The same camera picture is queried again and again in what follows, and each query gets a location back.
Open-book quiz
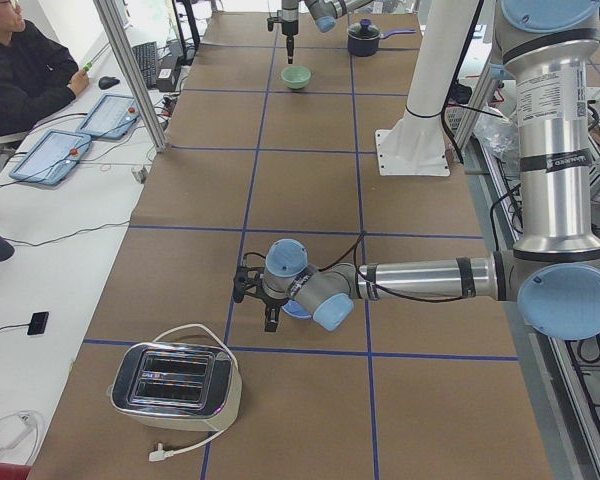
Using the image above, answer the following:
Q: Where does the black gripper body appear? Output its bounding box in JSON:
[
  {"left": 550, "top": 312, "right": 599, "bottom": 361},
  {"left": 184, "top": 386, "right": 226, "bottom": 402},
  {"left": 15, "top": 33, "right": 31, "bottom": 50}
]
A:
[
  {"left": 267, "top": 8, "right": 299, "bottom": 36},
  {"left": 232, "top": 253, "right": 286, "bottom": 311}
]

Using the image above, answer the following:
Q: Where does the dark blue saucepan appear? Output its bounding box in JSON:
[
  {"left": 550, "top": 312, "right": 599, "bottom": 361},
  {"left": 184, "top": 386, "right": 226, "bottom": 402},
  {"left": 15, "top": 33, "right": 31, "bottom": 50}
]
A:
[{"left": 347, "top": 19, "right": 416, "bottom": 57}]

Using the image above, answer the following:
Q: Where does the white chrome toaster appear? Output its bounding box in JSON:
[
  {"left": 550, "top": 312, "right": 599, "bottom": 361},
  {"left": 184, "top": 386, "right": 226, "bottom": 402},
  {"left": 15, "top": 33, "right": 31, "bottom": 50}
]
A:
[{"left": 109, "top": 342, "right": 242, "bottom": 432}]

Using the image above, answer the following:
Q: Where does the aluminium frame post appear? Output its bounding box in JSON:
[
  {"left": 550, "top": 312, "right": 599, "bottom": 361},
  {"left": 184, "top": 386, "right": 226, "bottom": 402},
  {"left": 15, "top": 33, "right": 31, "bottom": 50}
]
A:
[{"left": 93, "top": 0, "right": 167, "bottom": 153}]

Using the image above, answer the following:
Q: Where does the blue teach pendant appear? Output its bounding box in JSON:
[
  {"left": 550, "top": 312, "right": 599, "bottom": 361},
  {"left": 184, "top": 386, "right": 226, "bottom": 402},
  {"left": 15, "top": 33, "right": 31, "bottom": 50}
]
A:
[
  {"left": 76, "top": 94, "right": 139, "bottom": 140},
  {"left": 9, "top": 129, "right": 92, "bottom": 186}
]

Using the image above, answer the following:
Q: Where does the small black box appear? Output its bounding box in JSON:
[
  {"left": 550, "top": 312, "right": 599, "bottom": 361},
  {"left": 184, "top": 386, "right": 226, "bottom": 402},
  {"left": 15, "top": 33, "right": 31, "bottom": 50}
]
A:
[{"left": 27, "top": 311, "right": 49, "bottom": 336}]

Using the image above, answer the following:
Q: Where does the green bowl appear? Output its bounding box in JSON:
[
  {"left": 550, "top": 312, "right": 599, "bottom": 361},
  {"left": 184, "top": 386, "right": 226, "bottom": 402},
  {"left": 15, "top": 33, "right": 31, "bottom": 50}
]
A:
[{"left": 280, "top": 65, "right": 312, "bottom": 90}]

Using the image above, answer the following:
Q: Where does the white camera mast base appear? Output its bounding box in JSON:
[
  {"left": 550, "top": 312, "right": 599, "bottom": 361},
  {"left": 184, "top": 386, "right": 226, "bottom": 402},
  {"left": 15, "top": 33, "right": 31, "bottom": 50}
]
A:
[{"left": 375, "top": 0, "right": 483, "bottom": 177}]

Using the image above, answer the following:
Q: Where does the far blue teach pendant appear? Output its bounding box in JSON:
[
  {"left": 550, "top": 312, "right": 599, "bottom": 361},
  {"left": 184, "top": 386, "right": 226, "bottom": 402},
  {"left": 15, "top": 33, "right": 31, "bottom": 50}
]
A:
[{"left": 76, "top": 94, "right": 139, "bottom": 140}]

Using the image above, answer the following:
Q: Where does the black computer mouse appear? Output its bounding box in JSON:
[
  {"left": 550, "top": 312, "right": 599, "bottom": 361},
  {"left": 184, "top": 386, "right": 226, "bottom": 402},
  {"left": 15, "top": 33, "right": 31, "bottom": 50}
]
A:
[{"left": 98, "top": 76, "right": 120, "bottom": 90}]

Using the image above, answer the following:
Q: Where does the black keyboard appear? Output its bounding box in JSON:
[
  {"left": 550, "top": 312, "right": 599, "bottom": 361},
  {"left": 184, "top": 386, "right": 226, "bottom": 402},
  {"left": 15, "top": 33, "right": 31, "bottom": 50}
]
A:
[{"left": 132, "top": 41, "right": 158, "bottom": 88}]

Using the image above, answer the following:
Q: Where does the near blue teach pendant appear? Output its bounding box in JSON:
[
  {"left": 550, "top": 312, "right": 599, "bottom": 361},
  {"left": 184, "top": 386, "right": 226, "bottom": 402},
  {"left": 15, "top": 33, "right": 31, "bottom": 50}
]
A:
[{"left": 9, "top": 129, "right": 92, "bottom": 186}]

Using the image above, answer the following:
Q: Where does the seated person in black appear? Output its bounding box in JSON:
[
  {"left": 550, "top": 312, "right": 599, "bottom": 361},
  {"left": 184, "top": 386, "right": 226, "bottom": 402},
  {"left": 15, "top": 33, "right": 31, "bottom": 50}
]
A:
[{"left": 0, "top": 1, "right": 90, "bottom": 136}]

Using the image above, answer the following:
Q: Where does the white toaster power cable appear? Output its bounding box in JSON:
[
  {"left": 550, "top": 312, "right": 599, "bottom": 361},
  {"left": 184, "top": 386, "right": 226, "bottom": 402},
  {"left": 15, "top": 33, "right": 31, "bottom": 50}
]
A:
[{"left": 147, "top": 323, "right": 229, "bottom": 462}]

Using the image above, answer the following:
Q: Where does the blue bowl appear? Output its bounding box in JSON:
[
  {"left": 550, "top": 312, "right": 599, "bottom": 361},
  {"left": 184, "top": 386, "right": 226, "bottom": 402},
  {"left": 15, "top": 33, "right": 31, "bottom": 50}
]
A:
[{"left": 282, "top": 300, "right": 312, "bottom": 320}]

